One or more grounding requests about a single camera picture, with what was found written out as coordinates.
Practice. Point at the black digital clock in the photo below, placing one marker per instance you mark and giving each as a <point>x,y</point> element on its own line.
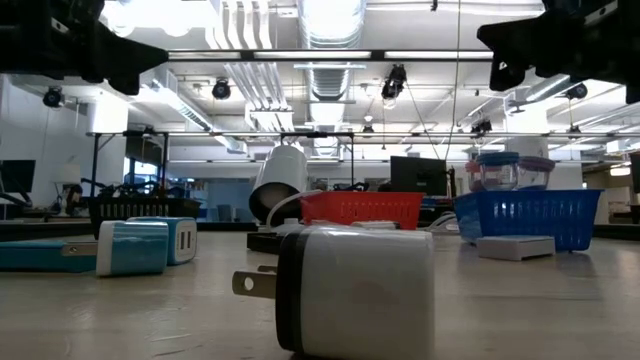
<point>262,243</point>

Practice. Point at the silver ceiling air duct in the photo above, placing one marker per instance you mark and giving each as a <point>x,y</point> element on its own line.
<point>332,25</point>

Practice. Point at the blue plastic basket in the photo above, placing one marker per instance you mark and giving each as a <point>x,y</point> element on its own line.
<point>530,215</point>

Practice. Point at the black computer monitor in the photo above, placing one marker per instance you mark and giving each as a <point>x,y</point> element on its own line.
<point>20,176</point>
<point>417,175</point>

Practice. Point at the clear jars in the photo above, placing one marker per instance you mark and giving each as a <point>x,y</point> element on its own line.
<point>497,160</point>

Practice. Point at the black aluminium table frame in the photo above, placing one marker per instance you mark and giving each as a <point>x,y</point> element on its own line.
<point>620,232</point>

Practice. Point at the white spot lamp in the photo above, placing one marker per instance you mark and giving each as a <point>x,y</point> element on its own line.
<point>282,170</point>

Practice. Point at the white cylindrical appliance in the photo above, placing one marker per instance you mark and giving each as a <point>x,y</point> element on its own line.
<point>530,147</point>

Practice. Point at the teal two-port wall charger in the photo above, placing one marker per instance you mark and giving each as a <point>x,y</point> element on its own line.
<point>181,240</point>

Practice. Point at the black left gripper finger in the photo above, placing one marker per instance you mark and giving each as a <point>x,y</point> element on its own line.
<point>130,47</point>
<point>125,75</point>

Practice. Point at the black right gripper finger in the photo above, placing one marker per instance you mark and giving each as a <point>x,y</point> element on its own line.
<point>520,60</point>
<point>515,32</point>

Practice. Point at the flat teal box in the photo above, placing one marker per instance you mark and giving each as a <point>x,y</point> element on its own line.
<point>40,256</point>

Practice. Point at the red plastic basket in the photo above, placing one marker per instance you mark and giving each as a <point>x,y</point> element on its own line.
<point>365,207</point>

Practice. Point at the teal and white wall charger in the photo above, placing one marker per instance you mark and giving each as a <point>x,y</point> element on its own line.
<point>132,247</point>

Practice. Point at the black plastic basket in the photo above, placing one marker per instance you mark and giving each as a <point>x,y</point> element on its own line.
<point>130,207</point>

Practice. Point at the white charger with black face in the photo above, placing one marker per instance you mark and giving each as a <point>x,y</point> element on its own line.
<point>360,295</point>

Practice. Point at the black overhead camera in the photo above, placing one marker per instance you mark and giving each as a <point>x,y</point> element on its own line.
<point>395,80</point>

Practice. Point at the white digital clock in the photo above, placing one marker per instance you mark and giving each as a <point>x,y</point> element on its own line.
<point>515,247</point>

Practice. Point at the black background rig frame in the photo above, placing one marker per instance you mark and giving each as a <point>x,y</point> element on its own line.
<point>352,160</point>

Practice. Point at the black overhead light bar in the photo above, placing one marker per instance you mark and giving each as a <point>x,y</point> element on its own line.
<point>377,55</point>

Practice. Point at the small silver white charger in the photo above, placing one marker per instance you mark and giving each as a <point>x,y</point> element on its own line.
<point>375,224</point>

